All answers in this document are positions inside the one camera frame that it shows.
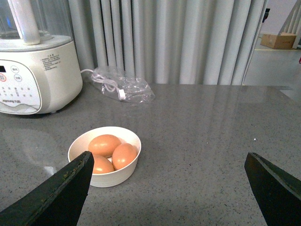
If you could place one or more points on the white Joyoung blender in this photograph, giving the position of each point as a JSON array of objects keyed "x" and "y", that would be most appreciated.
[{"x": 39, "y": 69}]

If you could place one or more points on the brown egg in bowl front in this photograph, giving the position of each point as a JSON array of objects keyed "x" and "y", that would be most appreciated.
[{"x": 102, "y": 165}]

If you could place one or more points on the brown egg in bowl right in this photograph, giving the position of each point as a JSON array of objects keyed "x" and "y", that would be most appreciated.
[{"x": 123, "y": 155}]

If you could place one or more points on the clear plastic bag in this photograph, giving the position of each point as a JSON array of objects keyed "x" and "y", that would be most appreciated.
[{"x": 117, "y": 84}]

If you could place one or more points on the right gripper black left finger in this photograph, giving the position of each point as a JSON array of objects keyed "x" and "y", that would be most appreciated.
[{"x": 58, "y": 201}]

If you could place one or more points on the brown egg in bowl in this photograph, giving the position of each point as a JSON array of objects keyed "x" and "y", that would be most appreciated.
[
  {"x": 123, "y": 155},
  {"x": 102, "y": 165},
  {"x": 104, "y": 145}
]

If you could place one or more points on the white round bowl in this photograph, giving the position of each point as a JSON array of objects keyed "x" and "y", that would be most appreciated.
[{"x": 116, "y": 177}]

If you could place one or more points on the brown egg in bowl left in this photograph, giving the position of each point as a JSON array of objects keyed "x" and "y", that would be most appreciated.
[{"x": 104, "y": 145}]

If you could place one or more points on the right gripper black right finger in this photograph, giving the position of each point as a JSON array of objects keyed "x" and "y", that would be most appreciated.
[{"x": 277, "y": 192}]

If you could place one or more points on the brown cardboard box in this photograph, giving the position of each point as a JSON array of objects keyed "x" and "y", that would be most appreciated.
[{"x": 282, "y": 41}]

